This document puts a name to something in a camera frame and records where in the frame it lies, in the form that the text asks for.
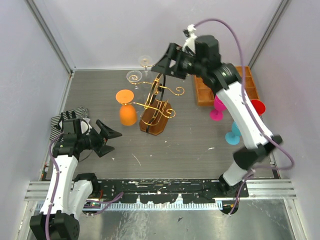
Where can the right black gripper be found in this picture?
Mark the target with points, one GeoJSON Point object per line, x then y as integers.
{"type": "Point", "coordinates": [174, 52]}

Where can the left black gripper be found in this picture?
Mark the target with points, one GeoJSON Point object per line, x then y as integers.
{"type": "Point", "coordinates": [101, 141]}

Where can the wooden compartment tray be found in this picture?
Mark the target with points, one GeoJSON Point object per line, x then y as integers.
{"type": "Point", "coordinates": [205, 97]}

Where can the striped black white cloth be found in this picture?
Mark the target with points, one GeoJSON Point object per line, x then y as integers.
{"type": "Point", "coordinates": [56, 122]}

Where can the pink wine glass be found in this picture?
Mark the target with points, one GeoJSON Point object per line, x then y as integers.
{"type": "Point", "coordinates": [217, 113]}

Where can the blue wine glass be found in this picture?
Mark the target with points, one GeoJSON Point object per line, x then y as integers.
{"type": "Point", "coordinates": [233, 137]}

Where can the red wine glass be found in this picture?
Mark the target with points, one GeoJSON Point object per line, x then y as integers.
{"type": "Point", "coordinates": [259, 106]}

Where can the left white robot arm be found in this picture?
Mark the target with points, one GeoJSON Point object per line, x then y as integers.
{"type": "Point", "coordinates": [67, 194]}

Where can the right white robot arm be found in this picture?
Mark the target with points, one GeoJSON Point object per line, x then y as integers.
{"type": "Point", "coordinates": [200, 56]}

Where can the clear wine glass back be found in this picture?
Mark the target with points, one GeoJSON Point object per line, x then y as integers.
{"type": "Point", "coordinates": [145, 62]}

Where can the clear wine glass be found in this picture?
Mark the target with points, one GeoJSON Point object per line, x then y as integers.
{"type": "Point", "coordinates": [134, 77]}
{"type": "Point", "coordinates": [145, 62]}

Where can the orange wine glass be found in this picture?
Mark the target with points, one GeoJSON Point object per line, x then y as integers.
{"type": "Point", "coordinates": [127, 112]}

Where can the clear wine glass front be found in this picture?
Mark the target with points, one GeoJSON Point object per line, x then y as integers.
{"type": "Point", "coordinates": [134, 77]}

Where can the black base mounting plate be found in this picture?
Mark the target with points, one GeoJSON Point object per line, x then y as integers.
{"type": "Point", "coordinates": [160, 191]}

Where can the gold wire wine glass rack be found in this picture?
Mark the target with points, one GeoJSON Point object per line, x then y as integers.
{"type": "Point", "coordinates": [156, 110]}

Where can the white slotted cable duct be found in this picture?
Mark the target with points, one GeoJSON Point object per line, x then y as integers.
{"type": "Point", "coordinates": [175, 206]}

